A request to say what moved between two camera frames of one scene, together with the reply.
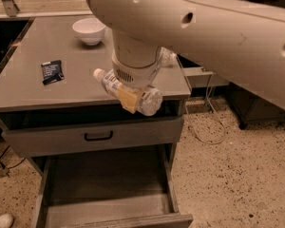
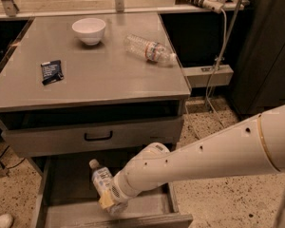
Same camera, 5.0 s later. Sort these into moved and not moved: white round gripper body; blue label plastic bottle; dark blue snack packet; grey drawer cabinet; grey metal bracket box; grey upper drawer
Moved: white round gripper body; blue label plastic bottle
Not moved: dark blue snack packet; grey drawer cabinet; grey upper drawer; grey metal bracket box
